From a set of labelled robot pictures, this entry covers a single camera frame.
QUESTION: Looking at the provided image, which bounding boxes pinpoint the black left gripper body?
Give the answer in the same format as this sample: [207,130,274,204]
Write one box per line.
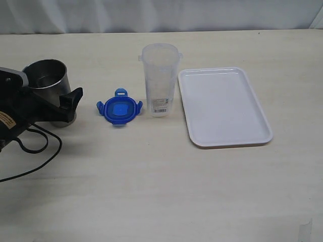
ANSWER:
[0,67,77,142]

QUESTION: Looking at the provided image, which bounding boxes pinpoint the stainless steel cup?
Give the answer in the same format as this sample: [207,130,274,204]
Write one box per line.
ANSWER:
[22,59,77,128]

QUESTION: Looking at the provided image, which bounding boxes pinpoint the blue plastic lid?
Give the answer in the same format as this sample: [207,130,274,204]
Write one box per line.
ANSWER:
[96,88,143,126]

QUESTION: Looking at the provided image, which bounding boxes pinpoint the clear tall plastic container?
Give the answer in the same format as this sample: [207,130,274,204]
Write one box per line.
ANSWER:
[138,43,182,117]

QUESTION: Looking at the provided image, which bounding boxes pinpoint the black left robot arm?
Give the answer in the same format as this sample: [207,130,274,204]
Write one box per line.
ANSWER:
[1,67,83,149]

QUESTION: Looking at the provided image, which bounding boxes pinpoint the white backdrop curtain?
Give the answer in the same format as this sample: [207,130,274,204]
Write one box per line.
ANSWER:
[1,1,322,34]

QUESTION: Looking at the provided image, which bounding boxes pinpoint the white rectangular tray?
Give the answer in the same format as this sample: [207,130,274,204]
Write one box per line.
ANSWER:
[178,67,273,148]

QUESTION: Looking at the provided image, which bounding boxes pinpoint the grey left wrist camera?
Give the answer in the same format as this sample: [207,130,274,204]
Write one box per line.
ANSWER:
[11,69,29,87]

